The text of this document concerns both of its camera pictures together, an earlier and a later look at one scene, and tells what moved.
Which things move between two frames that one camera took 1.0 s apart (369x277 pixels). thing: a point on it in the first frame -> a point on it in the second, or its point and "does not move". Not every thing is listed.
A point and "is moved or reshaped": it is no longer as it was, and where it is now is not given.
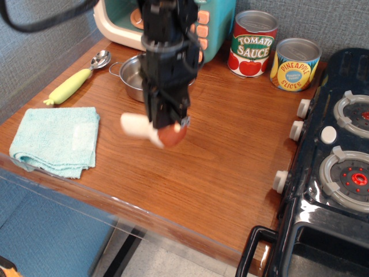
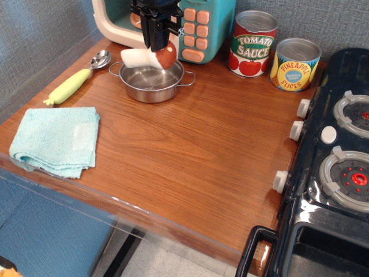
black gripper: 169,64 -> 151,11
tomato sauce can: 254,32 does not move
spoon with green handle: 98,60 does not move
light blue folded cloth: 60,140 does not move
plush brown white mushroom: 140,124 is moved or reshaped
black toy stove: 322,228 does not move
